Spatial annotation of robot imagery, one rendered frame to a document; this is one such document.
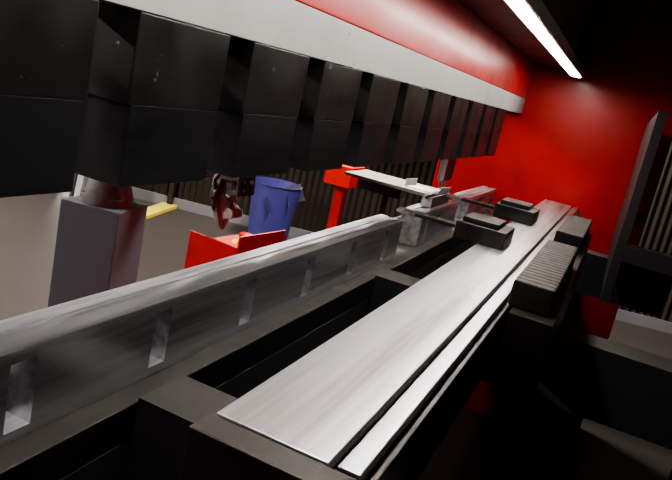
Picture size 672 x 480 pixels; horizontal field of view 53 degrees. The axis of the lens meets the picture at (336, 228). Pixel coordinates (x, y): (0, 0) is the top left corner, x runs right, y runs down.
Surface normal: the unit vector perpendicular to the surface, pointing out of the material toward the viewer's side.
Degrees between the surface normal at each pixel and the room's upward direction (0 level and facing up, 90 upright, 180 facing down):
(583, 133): 90
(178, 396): 0
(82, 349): 90
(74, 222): 90
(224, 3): 90
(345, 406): 0
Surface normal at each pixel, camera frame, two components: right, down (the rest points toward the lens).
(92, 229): -0.18, 0.18
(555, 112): -0.40, 0.11
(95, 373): 0.89, 0.27
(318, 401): 0.21, -0.95
